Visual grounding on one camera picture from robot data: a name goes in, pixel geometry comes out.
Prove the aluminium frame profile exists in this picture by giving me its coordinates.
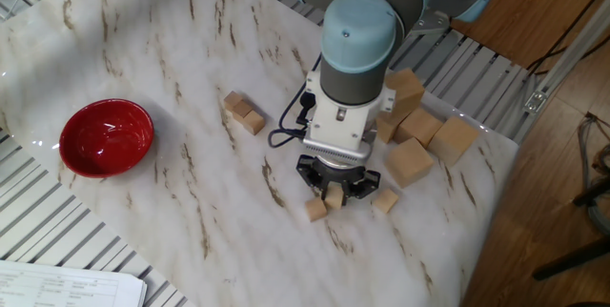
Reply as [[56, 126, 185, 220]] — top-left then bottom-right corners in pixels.
[[513, 0, 610, 145]]

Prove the black floor cable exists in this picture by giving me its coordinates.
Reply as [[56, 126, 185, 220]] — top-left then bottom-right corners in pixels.
[[526, 0, 610, 77]]

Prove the white printed paper stack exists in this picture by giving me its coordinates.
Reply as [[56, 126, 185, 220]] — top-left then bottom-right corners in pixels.
[[0, 259, 148, 307]]

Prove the large wooden cube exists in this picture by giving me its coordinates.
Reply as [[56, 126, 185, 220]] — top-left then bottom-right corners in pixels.
[[393, 108, 443, 151], [383, 136, 436, 189], [426, 115, 480, 168], [384, 67, 426, 120], [375, 111, 406, 145]]

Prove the white marble pattern board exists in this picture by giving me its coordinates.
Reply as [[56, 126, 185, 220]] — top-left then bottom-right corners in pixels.
[[0, 0, 519, 307]]

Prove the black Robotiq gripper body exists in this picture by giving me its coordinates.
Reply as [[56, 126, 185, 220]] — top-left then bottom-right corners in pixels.
[[312, 157, 368, 189]]

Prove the black chair base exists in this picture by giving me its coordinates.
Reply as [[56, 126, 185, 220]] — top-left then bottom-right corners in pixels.
[[531, 177, 610, 282]]

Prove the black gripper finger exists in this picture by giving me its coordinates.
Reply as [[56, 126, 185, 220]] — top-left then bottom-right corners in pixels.
[[295, 153, 336, 199], [340, 168, 382, 201]]

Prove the red bowl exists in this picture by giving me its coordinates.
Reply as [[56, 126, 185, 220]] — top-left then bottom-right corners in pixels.
[[58, 98, 155, 179]]

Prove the grey cable bundle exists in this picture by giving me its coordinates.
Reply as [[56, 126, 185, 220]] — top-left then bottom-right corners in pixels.
[[577, 112, 610, 235]]

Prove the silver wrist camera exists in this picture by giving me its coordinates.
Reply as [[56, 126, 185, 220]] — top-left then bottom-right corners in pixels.
[[302, 137, 376, 168]]

